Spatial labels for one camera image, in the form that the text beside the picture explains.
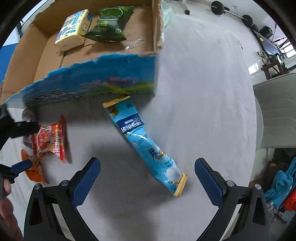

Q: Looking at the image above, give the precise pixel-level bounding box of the grey fuzzy sock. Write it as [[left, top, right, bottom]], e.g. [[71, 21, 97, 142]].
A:
[[22, 108, 37, 149]]

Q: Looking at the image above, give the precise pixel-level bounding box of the orange snack packet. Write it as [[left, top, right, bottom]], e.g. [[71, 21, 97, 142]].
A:
[[21, 149, 48, 184]]

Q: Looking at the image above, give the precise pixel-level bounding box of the red snack packet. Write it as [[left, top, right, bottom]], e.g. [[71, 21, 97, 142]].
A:
[[31, 115, 67, 163]]

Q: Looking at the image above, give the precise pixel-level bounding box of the light blue long packet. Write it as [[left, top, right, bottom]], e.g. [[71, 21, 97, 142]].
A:
[[102, 95, 188, 197]]

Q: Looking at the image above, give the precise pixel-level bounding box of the white blue tissue pack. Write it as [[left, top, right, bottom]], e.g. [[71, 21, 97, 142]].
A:
[[55, 9, 92, 52]]

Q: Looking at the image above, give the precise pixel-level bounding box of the green snack packet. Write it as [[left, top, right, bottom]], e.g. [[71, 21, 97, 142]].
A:
[[83, 6, 134, 42]]

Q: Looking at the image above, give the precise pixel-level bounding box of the person's left hand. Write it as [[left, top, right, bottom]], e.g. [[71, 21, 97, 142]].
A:
[[1, 179, 23, 240]]

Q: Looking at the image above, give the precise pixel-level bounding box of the open cardboard box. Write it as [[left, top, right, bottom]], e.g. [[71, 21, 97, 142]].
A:
[[1, 1, 164, 108]]

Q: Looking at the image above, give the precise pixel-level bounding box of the blue cloth pile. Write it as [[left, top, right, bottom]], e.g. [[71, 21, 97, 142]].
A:
[[264, 157, 295, 210]]

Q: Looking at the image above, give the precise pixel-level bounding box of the grey table cloth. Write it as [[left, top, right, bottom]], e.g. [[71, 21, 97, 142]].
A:
[[0, 14, 258, 241]]

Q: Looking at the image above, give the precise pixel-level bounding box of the black speaker box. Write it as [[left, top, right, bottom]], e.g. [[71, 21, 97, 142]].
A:
[[259, 26, 273, 39]]

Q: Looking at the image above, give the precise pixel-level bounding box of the barbell on floor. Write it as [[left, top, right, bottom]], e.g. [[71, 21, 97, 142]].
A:
[[209, 1, 253, 29]]

